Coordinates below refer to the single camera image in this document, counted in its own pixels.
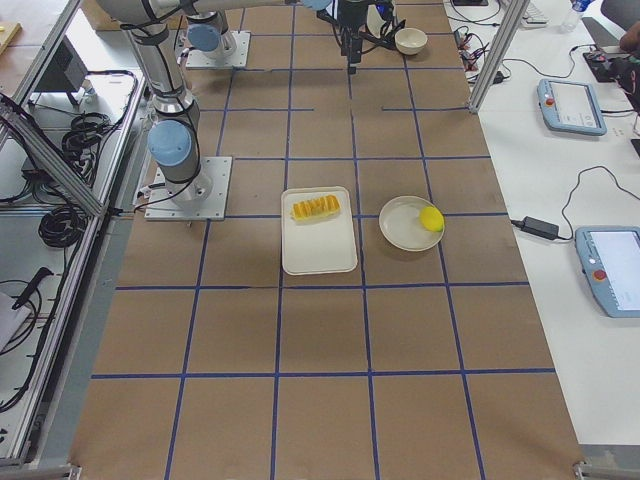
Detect aluminium frame post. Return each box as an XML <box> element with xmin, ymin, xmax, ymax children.
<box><xmin>468</xmin><ymin>0</ymin><xmax>529</xmax><ymax>114</ymax></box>

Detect black dish rack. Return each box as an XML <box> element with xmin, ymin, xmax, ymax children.
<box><xmin>360</xmin><ymin>20</ymin><xmax>406</xmax><ymax>54</ymax></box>

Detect yellow lemon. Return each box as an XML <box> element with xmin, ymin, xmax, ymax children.
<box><xmin>419</xmin><ymin>205</ymin><xmax>445</xmax><ymax>232</ymax></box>

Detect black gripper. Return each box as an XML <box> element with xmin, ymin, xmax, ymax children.
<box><xmin>337</xmin><ymin>0</ymin><xmax>369</xmax><ymax>75</ymax></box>

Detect far blue teach pendant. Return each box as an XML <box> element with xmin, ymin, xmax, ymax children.
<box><xmin>537</xmin><ymin>78</ymin><xmax>607</xmax><ymax>136</ymax></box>

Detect coiled black cables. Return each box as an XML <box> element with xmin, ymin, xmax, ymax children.
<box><xmin>38</xmin><ymin>204</ymin><xmax>84</xmax><ymax>250</ymax></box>

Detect aluminium frame rail left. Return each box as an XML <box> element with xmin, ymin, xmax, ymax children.
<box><xmin>1</xmin><ymin>93</ymin><xmax>106</xmax><ymax>217</ymax></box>

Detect blue teach pendant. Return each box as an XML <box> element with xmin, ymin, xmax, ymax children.
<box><xmin>575</xmin><ymin>226</ymin><xmax>639</xmax><ymax>318</ymax></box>
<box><xmin>537</xmin><ymin>78</ymin><xmax>607</xmax><ymax>136</ymax></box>

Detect black power adapter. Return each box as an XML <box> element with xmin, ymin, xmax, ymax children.
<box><xmin>521</xmin><ymin>216</ymin><xmax>559</xmax><ymax>240</ymax></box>

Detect white rectangular tray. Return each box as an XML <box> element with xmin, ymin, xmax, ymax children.
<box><xmin>281</xmin><ymin>186</ymin><xmax>358</xmax><ymax>275</ymax></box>

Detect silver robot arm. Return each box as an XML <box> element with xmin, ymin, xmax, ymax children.
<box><xmin>98</xmin><ymin>1</ymin><xmax>236</xmax><ymax>219</ymax></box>
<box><xmin>183</xmin><ymin>1</ymin><xmax>374</xmax><ymax>74</ymax></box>

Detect small white bowl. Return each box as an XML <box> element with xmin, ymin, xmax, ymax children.
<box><xmin>394</xmin><ymin>28</ymin><xmax>428</xmax><ymax>56</ymax></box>

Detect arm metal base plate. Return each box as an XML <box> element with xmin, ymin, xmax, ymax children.
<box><xmin>144</xmin><ymin>156</ymin><xmax>232</xmax><ymax>221</ymax></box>
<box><xmin>186</xmin><ymin>30</ymin><xmax>251</xmax><ymax>70</ymax></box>

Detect white shallow round plate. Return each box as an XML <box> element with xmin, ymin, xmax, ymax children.
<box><xmin>379</xmin><ymin>196</ymin><xmax>445</xmax><ymax>252</ymax></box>

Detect near blue teach pendant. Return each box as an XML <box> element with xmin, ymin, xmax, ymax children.
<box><xmin>575</xmin><ymin>226</ymin><xmax>639</xmax><ymax>318</ymax></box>

